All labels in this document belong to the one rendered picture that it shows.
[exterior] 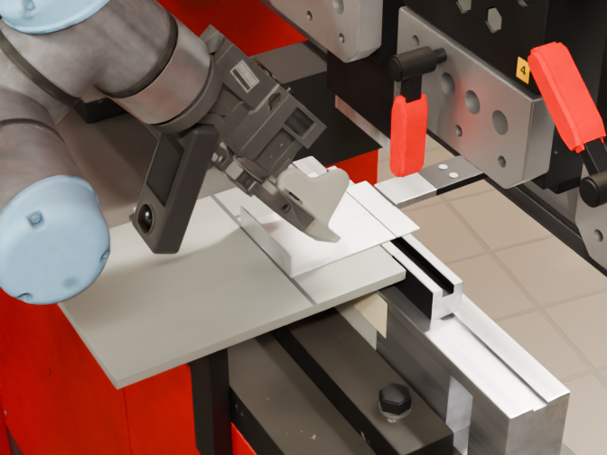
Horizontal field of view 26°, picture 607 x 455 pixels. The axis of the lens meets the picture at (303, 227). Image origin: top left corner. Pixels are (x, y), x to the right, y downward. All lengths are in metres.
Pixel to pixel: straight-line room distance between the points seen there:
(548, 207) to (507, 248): 1.46
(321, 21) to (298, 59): 0.60
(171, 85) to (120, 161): 0.54
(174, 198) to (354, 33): 0.18
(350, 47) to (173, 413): 0.50
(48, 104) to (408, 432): 0.40
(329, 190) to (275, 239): 0.07
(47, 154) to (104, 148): 0.67
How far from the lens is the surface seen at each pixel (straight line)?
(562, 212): 1.32
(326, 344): 1.17
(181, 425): 1.35
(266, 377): 1.18
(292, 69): 1.62
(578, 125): 0.75
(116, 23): 0.90
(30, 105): 0.89
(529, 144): 0.85
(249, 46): 2.11
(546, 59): 0.76
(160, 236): 1.02
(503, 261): 2.77
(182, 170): 1.00
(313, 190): 1.05
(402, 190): 1.18
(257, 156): 1.02
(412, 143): 0.92
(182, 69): 0.94
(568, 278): 2.75
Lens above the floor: 1.67
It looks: 36 degrees down
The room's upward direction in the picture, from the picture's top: straight up
